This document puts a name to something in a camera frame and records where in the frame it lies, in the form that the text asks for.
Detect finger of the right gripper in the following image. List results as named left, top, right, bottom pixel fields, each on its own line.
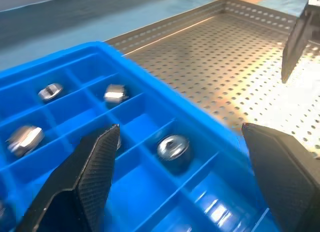
left=280, top=6, right=315, bottom=84

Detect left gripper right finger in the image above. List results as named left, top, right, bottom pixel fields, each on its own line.
left=240, top=122, right=320, bottom=232

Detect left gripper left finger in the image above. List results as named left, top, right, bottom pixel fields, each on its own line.
left=15, top=123, right=122, bottom=232

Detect blue compartment tray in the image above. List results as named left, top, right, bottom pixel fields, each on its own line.
left=0, top=41, right=278, bottom=232

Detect metal nut in bin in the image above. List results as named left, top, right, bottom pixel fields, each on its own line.
left=37, top=82, right=65, bottom=103
left=5, top=125, right=46, bottom=158
left=102, top=83, right=130, bottom=105

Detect perforated metal tray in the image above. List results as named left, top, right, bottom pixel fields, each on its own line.
left=103, top=0, right=320, bottom=160

